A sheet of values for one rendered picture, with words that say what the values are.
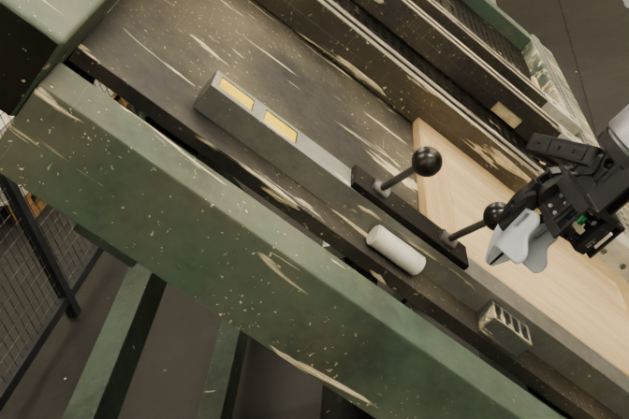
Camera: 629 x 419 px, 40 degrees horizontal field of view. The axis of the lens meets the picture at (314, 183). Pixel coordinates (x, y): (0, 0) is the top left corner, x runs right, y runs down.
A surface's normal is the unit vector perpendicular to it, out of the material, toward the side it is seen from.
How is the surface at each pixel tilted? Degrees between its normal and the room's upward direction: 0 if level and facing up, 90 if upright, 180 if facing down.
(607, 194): 40
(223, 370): 0
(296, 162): 90
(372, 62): 90
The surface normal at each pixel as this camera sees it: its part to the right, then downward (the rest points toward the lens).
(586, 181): -0.76, -0.36
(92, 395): -0.28, -0.85
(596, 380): -0.07, 0.48
